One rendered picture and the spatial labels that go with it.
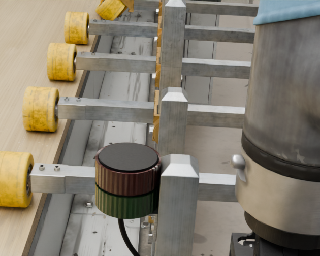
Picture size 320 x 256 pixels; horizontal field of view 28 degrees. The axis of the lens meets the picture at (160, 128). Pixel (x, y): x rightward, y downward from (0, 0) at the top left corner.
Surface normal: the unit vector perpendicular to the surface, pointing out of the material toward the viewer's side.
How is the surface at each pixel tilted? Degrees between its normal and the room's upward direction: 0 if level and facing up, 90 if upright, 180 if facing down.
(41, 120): 98
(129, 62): 90
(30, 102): 53
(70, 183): 90
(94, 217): 0
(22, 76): 0
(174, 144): 90
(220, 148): 0
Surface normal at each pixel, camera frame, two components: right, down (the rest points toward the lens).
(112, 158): 0.06, -0.90
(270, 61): -0.84, 0.19
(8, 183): 0.01, 0.06
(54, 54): 0.03, -0.22
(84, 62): -0.01, 0.44
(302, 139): -0.32, 0.40
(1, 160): 0.05, -0.73
